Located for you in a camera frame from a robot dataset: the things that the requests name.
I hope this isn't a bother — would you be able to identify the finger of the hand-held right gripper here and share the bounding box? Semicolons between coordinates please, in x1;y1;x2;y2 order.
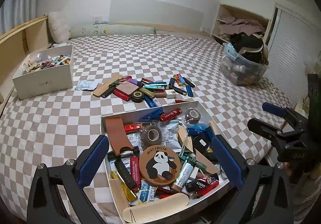
262;102;309;131
247;118;285;141

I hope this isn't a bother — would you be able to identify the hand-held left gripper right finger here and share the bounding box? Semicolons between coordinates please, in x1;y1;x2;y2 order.
211;135;294;224

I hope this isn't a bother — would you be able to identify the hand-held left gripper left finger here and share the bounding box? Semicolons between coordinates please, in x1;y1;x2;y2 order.
26;135;110;224

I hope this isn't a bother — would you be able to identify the black box with gold text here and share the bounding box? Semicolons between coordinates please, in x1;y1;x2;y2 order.
114;159;137;190

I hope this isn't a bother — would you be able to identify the tube bottle with teal label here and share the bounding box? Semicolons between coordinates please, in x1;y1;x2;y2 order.
173;161;194;192

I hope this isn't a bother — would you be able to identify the white storage box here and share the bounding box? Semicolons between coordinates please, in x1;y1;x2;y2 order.
100;101;231;224

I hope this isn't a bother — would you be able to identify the pile of assorted lighters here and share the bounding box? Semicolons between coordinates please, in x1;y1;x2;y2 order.
168;73;196;97

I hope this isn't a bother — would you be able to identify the brown leather piece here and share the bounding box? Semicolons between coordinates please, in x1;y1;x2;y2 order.
105;117;134;157

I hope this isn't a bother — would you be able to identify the small wooden block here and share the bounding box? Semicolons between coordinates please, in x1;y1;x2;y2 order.
109;179;129;208

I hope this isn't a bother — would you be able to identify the clear plastic storage bin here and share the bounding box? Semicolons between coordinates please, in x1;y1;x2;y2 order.
220;43;268;86

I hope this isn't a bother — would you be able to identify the checkered bed sheet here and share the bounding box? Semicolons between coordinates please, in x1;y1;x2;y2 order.
0;35;296;224

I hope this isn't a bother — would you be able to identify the brown tape roll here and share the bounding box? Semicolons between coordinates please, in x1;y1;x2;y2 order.
185;109;201;124
140;125;163;145

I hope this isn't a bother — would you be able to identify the white printed pouch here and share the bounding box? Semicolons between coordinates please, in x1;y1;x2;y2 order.
163;124;181;152

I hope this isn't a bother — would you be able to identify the round wooden panda coaster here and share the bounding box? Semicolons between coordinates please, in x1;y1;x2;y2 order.
139;144;181;185

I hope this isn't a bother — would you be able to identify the white sliding door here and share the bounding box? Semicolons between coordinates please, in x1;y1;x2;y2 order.
267;3;321;104

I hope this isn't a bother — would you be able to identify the black hat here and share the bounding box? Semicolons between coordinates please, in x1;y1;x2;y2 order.
229;33;269;65

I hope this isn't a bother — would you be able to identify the black red-print lighter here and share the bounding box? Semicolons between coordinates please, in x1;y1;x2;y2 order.
102;87;114;99

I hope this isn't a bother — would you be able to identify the long wooden board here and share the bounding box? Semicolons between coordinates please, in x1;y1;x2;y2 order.
93;73;123;98

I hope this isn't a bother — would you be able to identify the shiny red lighter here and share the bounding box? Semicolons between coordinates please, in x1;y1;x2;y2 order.
113;89;131;101

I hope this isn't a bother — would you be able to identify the pack of blue face masks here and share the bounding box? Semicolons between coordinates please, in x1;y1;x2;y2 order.
224;43;241;60

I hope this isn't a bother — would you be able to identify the white sachet packet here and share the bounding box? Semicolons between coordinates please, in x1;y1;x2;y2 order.
75;80;99;91

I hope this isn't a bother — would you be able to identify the black round tin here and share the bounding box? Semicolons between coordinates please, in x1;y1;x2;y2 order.
132;91;145;103

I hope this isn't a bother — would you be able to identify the pink rounded case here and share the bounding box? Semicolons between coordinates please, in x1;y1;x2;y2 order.
115;82;139;96

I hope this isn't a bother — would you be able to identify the blue flat bar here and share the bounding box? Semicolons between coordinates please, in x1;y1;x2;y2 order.
144;96;160;108

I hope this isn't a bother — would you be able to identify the gold rectangular lighter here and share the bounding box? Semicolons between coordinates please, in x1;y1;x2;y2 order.
139;87;154;98

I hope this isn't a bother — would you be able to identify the pile of pink clothes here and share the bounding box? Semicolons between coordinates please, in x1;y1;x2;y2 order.
217;16;266;39

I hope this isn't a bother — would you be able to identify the white cardboard box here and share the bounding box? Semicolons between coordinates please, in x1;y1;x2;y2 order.
12;44;74;100

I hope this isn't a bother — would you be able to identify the bunch of pens and markers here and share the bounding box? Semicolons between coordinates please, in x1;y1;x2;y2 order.
24;53;72;72

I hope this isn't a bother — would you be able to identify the long green pillow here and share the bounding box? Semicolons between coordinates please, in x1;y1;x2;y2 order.
69;23;156;39

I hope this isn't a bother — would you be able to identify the white fluffy pillow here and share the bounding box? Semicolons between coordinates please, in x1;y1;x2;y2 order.
48;11;71;44

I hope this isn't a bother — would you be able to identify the wooden bedside shelf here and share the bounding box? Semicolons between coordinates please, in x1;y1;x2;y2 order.
0;15;49;109

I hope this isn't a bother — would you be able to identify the white curtain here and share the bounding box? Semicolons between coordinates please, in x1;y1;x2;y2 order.
0;0;41;36

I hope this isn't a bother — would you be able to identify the white wall shelf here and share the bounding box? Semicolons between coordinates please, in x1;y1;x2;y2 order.
212;3;272;46

